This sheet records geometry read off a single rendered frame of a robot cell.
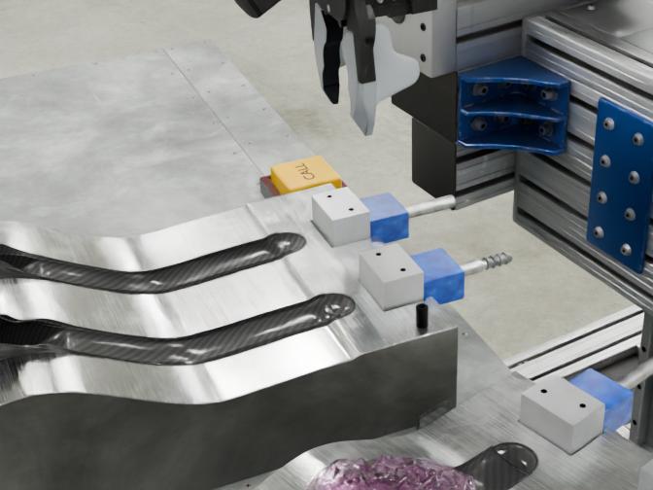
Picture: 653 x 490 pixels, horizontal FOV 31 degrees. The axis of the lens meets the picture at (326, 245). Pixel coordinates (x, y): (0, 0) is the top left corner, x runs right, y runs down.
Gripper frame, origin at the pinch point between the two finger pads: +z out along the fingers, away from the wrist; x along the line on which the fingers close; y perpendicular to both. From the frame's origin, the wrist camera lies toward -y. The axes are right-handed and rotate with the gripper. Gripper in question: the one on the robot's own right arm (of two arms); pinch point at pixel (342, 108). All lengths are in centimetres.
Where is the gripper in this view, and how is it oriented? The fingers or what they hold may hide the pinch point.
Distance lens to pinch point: 101.7
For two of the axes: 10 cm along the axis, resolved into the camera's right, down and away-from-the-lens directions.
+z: 0.4, 8.5, 5.3
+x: -3.8, -4.8, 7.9
